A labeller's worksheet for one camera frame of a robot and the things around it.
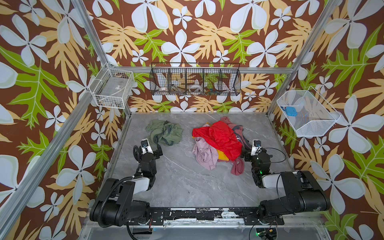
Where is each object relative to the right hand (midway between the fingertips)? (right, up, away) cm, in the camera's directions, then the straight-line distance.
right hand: (250, 145), depth 91 cm
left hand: (-63, +1, -4) cm, 63 cm away
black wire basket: (-34, +43, +7) cm, 55 cm away
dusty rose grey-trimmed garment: (-8, -13, 0) cm, 15 cm away
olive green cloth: (-55, +8, +10) cm, 56 cm away
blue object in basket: (+22, +20, -5) cm, 31 cm away
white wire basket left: (-82, +34, -6) cm, 89 cm away
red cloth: (-18, +6, -2) cm, 19 cm away
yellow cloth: (-18, -6, 0) cm, 19 cm away
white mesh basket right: (+30, +18, -9) cm, 36 cm away
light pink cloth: (-27, -6, +2) cm, 28 cm away
